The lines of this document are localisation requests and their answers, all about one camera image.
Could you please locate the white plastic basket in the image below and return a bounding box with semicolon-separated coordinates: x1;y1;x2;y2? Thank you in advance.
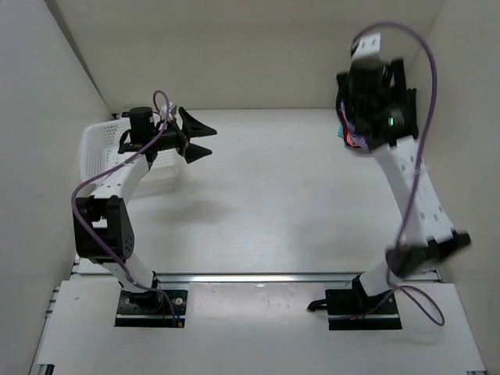
80;117;184;196

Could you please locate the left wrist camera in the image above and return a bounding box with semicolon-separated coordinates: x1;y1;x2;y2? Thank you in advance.
160;102;178;120

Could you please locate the purple cable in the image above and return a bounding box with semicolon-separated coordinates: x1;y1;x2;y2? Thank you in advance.
353;22;446;327
70;90;184;327

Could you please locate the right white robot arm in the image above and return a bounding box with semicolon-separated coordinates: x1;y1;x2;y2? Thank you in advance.
337;57;471;313

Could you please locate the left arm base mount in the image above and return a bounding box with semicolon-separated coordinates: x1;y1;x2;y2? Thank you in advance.
115;286;188;328

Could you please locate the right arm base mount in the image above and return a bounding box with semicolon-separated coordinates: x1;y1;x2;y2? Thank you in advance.
306;276;402;331

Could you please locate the purple folded t shirt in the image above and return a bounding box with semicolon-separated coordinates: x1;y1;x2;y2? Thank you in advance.
341;102;369;152

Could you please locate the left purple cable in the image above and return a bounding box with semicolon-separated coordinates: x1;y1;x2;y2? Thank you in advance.
70;90;184;327

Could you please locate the aluminium rail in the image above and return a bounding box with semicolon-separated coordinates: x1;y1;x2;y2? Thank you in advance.
70;270;441;284

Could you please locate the red folded t shirt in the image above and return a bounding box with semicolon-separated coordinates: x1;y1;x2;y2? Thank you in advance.
338;112;360;149

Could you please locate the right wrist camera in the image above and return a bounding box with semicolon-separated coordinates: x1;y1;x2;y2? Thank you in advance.
350;33;381;62

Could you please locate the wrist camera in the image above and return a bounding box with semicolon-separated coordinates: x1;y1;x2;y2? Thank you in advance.
350;33;381;62
160;102;178;120

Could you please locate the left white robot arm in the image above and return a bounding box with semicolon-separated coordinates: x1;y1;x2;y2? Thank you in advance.
71;106;217;311

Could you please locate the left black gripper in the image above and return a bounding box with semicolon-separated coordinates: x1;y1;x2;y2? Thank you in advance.
152;105;218;162

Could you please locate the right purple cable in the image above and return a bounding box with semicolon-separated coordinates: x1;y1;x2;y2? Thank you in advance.
353;22;446;327

